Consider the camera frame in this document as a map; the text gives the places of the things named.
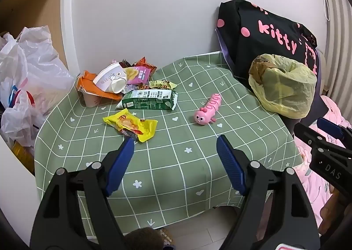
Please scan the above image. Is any green checked tablecloth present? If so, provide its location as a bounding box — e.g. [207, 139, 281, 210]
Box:
[33, 51, 303, 239]

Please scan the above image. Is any beige curtain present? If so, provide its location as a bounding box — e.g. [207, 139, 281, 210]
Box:
[320, 0, 352, 96]

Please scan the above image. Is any yellow snack wrapper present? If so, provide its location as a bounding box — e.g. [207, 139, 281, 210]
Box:
[103, 108, 158, 143]

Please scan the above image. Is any yellow plastic bag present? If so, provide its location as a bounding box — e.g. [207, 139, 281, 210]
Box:
[248, 53, 318, 118]

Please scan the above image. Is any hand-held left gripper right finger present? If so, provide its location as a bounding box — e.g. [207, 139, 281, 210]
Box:
[216, 134, 321, 250]

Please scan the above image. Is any brown fuzzy object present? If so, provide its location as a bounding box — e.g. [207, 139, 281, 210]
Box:
[124, 226, 174, 250]

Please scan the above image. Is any pink caterpillar toy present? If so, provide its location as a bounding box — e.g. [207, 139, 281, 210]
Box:
[193, 93, 222, 125]

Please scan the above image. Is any red-brown snack packet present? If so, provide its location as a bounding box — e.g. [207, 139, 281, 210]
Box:
[132, 57, 157, 77]

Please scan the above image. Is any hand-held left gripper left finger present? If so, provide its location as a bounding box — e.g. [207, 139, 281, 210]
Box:
[30, 137, 135, 250]

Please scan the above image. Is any orange wrapper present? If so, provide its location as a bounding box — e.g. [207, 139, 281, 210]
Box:
[76, 71, 123, 101]

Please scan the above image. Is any gold candy wrapper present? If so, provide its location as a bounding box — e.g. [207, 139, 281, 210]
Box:
[148, 80, 178, 91]

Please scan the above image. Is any pink blanket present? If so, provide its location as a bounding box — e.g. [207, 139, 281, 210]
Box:
[293, 95, 352, 228]

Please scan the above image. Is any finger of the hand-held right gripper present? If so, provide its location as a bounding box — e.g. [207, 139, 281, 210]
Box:
[293, 122, 352, 157]
[316, 117, 352, 142]

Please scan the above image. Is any white printed plastic bag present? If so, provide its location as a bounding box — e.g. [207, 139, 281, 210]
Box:
[0, 85, 48, 147]

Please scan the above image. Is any pink snack packet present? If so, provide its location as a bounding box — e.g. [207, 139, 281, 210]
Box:
[122, 66, 153, 85]

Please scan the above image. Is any person's right forearm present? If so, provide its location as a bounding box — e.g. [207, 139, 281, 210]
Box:
[316, 184, 352, 242]

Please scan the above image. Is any green milk carton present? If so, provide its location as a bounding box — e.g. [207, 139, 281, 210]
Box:
[115, 89, 179, 111]

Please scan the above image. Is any wooden shelf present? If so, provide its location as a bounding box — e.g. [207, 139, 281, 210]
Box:
[0, 0, 69, 70]

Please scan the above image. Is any white paper cup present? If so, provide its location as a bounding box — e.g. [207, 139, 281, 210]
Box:
[93, 62, 128, 94]

